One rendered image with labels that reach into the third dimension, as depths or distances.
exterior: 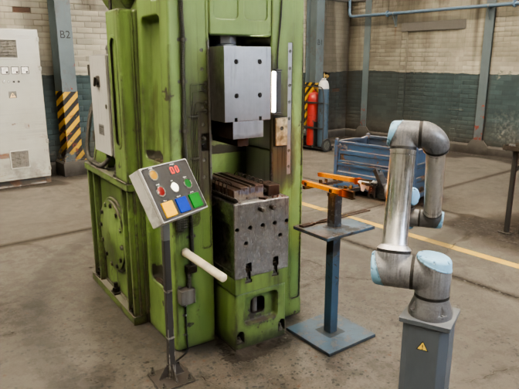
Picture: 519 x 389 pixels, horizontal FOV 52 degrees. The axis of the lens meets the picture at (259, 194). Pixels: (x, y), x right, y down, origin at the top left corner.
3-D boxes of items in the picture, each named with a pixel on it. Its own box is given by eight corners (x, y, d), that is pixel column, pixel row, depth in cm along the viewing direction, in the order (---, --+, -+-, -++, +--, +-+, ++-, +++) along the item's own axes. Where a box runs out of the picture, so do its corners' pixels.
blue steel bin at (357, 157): (444, 197, 673) (448, 141, 656) (412, 209, 619) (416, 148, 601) (365, 182, 755) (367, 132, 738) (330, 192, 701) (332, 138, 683)
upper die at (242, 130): (263, 136, 300) (263, 120, 298) (232, 139, 290) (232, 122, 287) (226, 129, 334) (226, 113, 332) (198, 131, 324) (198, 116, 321)
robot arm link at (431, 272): (449, 302, 223) (453, 263, 219) (408, 295, 229) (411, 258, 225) (450, 288, 237) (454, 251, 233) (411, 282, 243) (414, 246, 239)
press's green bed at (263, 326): (286, 336, 334) (287, 266, 323) (235, 353, 315) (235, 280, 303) (241, 302, 379) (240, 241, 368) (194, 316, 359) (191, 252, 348)
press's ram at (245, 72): (283, 118, 305) (283, 46, 295) (225, 123, 285) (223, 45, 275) (244, 113, 339) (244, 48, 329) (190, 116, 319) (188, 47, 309)
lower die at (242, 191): (262, 197, 309) (263, 183, 307) (233, 201, 298) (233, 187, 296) (227, 184, 343) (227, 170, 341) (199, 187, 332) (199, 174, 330)
